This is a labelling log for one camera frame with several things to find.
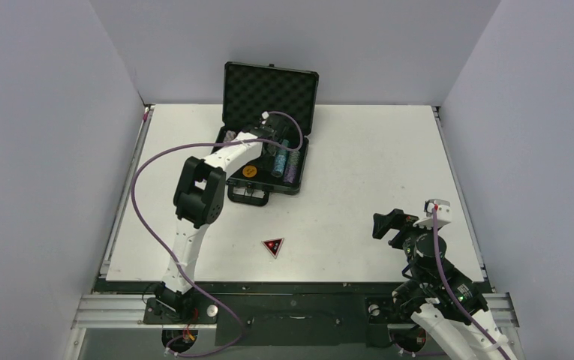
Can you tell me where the yellow round button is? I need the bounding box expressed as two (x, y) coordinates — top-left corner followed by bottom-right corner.
(242, 165), (258, 179)

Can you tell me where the triangular all-in button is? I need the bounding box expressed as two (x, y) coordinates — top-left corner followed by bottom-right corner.
(261, 238), (284, 259)

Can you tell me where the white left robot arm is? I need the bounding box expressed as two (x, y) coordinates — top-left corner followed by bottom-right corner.
(155, 112), (304, 323)

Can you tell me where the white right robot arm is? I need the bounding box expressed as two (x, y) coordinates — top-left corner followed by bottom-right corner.
(367, 199), (516, 359)

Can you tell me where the green-grey chip stack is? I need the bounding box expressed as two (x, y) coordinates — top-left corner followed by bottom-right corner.
(287, 151), (301, 168)

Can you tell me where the light blue chip stack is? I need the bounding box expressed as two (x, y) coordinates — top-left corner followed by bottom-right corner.
(271, 154), (287, 178)

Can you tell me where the blue-grey chip stack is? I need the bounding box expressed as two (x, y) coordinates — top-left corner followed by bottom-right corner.
(224, 130), (237, 142)

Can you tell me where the black poker case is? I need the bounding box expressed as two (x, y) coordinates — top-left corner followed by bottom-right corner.
(216, 61), (319, 206)

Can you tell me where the purple chip stack right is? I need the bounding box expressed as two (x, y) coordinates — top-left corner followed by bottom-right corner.
(284, 164), (298, 184)

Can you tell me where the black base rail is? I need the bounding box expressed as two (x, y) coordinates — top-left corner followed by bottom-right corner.
(143, 282), (427, 347)

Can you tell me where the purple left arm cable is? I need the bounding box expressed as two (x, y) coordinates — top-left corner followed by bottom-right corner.
(130, 110), (305, 359)

